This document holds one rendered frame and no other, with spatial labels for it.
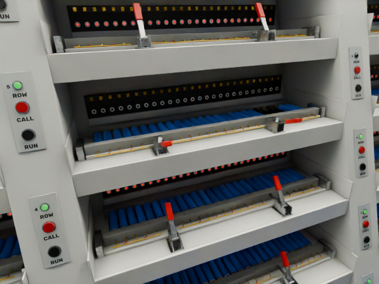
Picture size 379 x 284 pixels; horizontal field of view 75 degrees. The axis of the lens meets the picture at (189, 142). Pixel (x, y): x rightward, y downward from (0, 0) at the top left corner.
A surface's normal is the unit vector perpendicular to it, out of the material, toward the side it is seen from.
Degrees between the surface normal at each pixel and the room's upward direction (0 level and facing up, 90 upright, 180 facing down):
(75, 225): 90
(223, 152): 106
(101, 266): 16
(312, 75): 90
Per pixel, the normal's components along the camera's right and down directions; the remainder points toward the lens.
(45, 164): 0.32, 0.07
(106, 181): 0.34, 0.34
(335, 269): -0.05, -0.92
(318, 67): -0.94, 0.17
